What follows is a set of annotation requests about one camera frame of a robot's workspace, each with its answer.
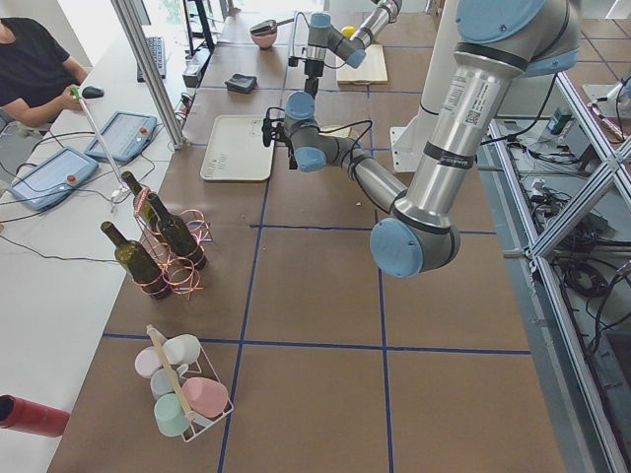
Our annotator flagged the white bear tray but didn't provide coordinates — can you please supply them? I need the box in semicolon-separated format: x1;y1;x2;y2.
200;114;273;181

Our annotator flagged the blue teach pendant near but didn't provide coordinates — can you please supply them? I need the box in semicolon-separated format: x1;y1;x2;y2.
9;147;99;211

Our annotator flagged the aluminium frame post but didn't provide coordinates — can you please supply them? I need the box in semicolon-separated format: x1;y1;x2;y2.
111;0;186;150

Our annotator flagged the metal scoop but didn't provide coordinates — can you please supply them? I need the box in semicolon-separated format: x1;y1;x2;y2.
249;18;294;35

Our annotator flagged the white pedestal column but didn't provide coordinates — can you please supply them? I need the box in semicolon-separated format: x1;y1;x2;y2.
390;0;460;172

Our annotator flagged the seated person black shirt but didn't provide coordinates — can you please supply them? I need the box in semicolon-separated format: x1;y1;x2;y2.
1;18;88;128

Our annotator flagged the black computer mouse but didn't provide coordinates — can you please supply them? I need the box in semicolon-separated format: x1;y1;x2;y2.
81;86;105;100

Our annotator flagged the blue teach pendant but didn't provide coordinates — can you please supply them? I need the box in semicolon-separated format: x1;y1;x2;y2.
101;111;158;165
9;147;99;211

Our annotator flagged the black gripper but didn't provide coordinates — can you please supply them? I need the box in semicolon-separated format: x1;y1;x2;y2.
304;59;323;94
275;122;298;169

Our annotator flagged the red cylinder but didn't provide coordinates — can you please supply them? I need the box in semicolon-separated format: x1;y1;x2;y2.
1;394;70;438

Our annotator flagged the lilac cup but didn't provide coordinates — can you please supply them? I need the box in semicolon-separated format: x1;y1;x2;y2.
134;347;163;379

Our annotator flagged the wooden cutting board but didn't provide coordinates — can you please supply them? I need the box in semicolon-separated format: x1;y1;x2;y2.
335;43;388;85

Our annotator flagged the yellow lemon left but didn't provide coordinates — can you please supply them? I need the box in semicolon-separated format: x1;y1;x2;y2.
341;26;356;38

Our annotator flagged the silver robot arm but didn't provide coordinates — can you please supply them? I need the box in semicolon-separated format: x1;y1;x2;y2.
262;1;582;278
305;0;402;98

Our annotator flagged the white wire cup rack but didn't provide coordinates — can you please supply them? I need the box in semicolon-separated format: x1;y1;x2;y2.
134;325;234;442

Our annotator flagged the pink bowl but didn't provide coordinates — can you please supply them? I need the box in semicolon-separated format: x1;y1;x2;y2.
249;28;278;49

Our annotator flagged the pink cup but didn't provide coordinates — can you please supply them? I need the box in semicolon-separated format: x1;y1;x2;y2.
182;376;229;418

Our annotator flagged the grey folded cloth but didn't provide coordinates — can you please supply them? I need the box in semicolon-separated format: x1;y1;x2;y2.
225;73;257;94

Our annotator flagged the bread slice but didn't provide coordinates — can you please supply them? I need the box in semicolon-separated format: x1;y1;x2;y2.
320;126;359;139

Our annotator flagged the blue teach pendant far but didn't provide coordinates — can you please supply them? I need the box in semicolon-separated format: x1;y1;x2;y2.
101;111;158;165

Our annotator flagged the pink striped stick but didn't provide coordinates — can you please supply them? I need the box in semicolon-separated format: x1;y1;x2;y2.
70;86;129;204

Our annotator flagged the copper wire bottle rack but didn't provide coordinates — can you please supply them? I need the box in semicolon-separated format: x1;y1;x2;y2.
133;186;209;298

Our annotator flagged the mint green cup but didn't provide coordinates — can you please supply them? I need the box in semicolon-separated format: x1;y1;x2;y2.
154;393;190;438

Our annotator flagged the black keyboard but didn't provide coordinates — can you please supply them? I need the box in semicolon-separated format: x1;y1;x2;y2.
146;36;167;79

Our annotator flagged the grey blue cup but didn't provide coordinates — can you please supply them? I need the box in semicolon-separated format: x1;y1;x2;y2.
150;369;175;400

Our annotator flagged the dark green wine bottle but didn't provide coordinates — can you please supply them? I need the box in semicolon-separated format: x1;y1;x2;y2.
101;221;171;300

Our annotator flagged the white cup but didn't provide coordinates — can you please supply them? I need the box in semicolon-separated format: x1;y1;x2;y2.
163;334;201;365

